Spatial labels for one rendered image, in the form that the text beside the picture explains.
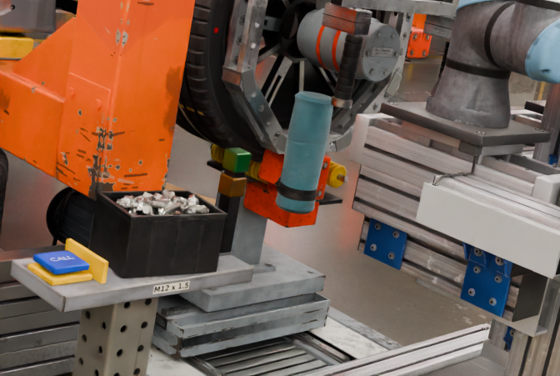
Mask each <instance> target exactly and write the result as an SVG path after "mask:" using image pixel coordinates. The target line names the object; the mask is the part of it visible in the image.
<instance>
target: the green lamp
mask: <svg viewBox="0 0 560 376"><path fill-rule="evenodd" d="M251 156H252V154H251V153H250V152H248V151H246V150H243V149H241V148H226V149H225V151H224V156H223V161H222V167H223V168H225V169H227V170H229V171H231V172H233V173H246V172H248V170H249V166H250V161H251Z"/></svg>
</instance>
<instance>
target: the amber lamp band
mask: <svg viewBox="0 0 560 376"><path fill-rule="evenodd" d="M246 184H247V178H246V177H244V178H232V177H230V176H228V175H227V174H225V173H221V175H220V180H219V185H218V192H219V193H221V194H223V195H225V196H227V197H229V198H238V197H243V196H244V194H245V189H246Z"/></svg>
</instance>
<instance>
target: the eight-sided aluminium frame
mask: <svg viewBox="0 0 560 376"><path fill-rule="evenodd" d="M267 5H268V0H235V3H234V8H233V13H232V22H231V27H230V33H229V38H228V43H227V51H226V57H225V62H224V65H223V66H222V70H223V72H222V81H223V82H224V84H225V88H226V89H227V90H228V91H229V92H230V94H231V96H232V98H233V100H234V101H235V103H236V104H237V106H238V108H239V110H240V111H241V113H242V115H243V116H244V118H245V119H246V121H247V123H248V125H249V127H250V128H251V129H252V132H253V133H254V135H255V137H256V138H255V139H256V140H258V141H259V143H260V145H261V147H263V148H266V149H268V150H270V151H273V152H275V153H278V154H285V148H286V143H287V137H288V130H283V129H282V128H281V126H280V124H279V122H278V120H277V119H276V117H275V115H274V113H273V111H272V109H271V108H270V107H269V105H268V102H267V100H266V99H265V97H264V96H263V94H262V92H261V90H260V88H259V86H258V85H257V83H256V81H255V78H254V76H255V72H256V66H257V61H258V53H259V48H260V43H261V38H262V33H263V24H264V19H265V15H266V10H267ZM413 17H414V13H400V12H392V11H386V12H385V16H384V20H383V24H387V25H389V26H392V27H393V28H395V30H396V31H397V34H398V36H399V39H400V53H399V58H398V61H397V64H396V66H395V68H394V69H393V70H392V72H391V73H390V74H389V75H388V76H387V77H386V78H384V79H383V80H382V81H379V82H372V81H369V80H368V81H367V82H366V83H365V84H364V86H363V87H362V88H361V89H360V90H359V91H358V93H357V94H356V95H355V96H354V97H353V98H352V107H351V108H344V109H343V110H342V111H341V112H340V113H339V114H338V115H337V116H336V117H335V118H334V119H333V121H332V122H331V127H330V132H329V137H328V141H327V148H326V152H336V153H337V152H339V151H344V150H345V149H346V148H347V147H348V146H349V145H351V141H352V137H353V129H354V125H355V121H356V116H357V114H359V113H378V111H379V110H380V108H381V104H382V103H386V102H387V101H388V99H389V98H390V97H393V95H394V93H395V92H396V91H397V90H398V88H399V84H400V82H401V80H402V78H403V77H402V71H403V64H404V60H405V56H406V52H407V48H408V41H409V37H410V32H411V28H412V25H413Z"/></svg>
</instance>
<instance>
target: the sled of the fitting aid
mask: <svg viewBox="0 0 560 376"><path fill-rule="evenodd" d="M330 302H331V300H330V299H328V298H326V297H324V296H322V295H321V294H319V293H316V292H315V293H306V294H302V295H298V296H292V297H288V298H280V299H275V300H271V301H266V302H261V303H253V304H249V305H244V306H239V307H235V308H226V309H222V310H218V311H212V312H206V311H204V310H203V309H201V308H199V307H198V306H196V305H195V304H193V303H191V302H189V301H188V300H186V299H185V298H183V297H181V296H180V295H178V294H172V295H167V296H162V297H159V298H158V303H157V312H156V318H155V324H154V329H153V334H152V343H153V344H154V345H155V346H157V347H158V348H160V349H161V350H162V351H164V352H165V353H167V354H169V355H170V356H171V357H173V358H175V359H180V358H187V357H192V356H195V355H199V354H203V353H210V352H214V351H218V350H222V349H225V348H232V347H237V346H240V345H244V344H248V343H255V342H259V341H263V340H267V339H270V338H277V337H281V336H285V335H289V334H293V333H300V332H303V331H308V330H311V329H315V328H322V327H325V326H326V322H327V317H328V310H329V306H330Z"/></svg>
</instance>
